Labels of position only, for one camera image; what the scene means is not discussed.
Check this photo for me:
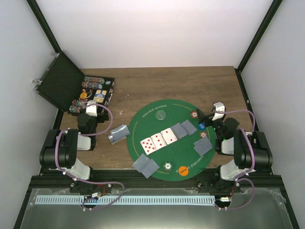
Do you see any blue small blind button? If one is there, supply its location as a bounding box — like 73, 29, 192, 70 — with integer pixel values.
198, 123, 206, 130

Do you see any face-down board card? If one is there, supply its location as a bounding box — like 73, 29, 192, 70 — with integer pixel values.
181, 120, 197, 135
171, 123, 188, 139

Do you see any two of diamonds card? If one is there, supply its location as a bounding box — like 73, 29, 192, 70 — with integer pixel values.
161, 128, 178, 145

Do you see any clear dealer button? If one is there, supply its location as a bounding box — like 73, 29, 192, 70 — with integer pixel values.
155, 110, 166, 120

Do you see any three of diamonds card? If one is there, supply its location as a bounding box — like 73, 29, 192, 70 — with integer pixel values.
151, 133, 167, 150

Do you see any orange big blind button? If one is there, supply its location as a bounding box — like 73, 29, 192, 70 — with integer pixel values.
178, 166, 189, 177

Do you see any face-up red diamonds card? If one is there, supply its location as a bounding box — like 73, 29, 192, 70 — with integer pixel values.
140, 137, 157, 155

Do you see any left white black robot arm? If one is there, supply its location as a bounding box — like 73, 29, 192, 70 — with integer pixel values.
39, 114, 98, 193

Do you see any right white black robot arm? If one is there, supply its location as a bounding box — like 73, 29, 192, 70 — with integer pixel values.
196, 109, 273, 192

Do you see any chip row bottom in case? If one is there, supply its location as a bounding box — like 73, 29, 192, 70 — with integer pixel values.
68, 105, 85, 114

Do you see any chip row in case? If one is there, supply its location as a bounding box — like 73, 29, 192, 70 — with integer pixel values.
81, 82, 103, 89
84, 76, 105, 84
72, 100, 88, 107
68, 105, 85, 114

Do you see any orange button in case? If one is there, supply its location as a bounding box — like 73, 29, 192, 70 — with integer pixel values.
80, 92, 88, 100

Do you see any boxed card deck in case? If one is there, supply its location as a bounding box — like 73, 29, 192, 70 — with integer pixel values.
93, 90, 107, 103

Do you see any round green poker mat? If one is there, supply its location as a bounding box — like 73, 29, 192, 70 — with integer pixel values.
127, 99, 215, 181

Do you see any chip row top in case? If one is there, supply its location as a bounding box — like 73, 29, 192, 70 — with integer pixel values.
84, 76, 105, 84

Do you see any black poker chip case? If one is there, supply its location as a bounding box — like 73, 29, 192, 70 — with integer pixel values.
35, 52, 115, 116

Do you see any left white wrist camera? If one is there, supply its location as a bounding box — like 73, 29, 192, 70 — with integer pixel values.
86, 100, 97, 117

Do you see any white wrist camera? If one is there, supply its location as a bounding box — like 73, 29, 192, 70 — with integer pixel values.
212, 102, 225, 121
86, 100, 97, 117

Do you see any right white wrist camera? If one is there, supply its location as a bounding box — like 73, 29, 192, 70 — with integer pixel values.
212, 102, 225, 121

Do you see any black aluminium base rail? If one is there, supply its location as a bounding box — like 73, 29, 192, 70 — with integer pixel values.
30, 168, 284, 194

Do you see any light blue slotted cable duct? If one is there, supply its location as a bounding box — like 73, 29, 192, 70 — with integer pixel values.
34, 195, 215, 206

